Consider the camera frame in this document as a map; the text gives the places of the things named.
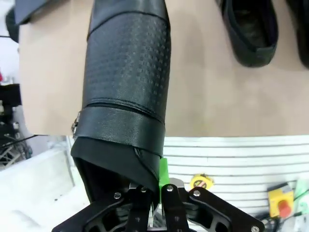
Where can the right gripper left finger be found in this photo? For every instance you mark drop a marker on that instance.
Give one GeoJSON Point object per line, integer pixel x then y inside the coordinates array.
{"type": "Point", "coordinates": [120, 212]}

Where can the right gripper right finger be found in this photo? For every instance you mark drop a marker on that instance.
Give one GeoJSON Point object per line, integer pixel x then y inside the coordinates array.
{"type": "Point", "coordinates": [207, 212]}

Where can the black loafer shoe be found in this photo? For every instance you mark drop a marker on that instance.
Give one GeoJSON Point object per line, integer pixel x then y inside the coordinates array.
{"type": "Point", "coordinates": [251, 31]}
{"type": "Point", "coordinates": [301, 29]}

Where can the yellow tape measure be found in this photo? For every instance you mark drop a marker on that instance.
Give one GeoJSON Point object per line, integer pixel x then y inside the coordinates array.
{"type": "Point", "coordinates": [201, 182]}

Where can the yellow emergency stop box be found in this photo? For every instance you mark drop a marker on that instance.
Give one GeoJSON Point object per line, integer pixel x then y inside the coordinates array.
{"type": "Point", "coordinates": [281, 200]}

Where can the white flat panel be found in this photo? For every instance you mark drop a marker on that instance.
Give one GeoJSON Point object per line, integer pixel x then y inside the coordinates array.
{"type": "Point", "coordinates": [31, 193]}

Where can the pale green plastic bag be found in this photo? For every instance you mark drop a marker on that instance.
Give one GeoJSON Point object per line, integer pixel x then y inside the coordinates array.
{"type": "Point", "coordinates": [303, 193]}

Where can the grey slotted aluminium base plate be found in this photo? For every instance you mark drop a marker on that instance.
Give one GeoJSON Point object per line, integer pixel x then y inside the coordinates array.
{"type": "Point", "coordinates": [229, 157]}

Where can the black equipment frame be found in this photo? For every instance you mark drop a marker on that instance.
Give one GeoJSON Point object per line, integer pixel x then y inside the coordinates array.
{"type": "Point", "coordinates": [9, 96]}

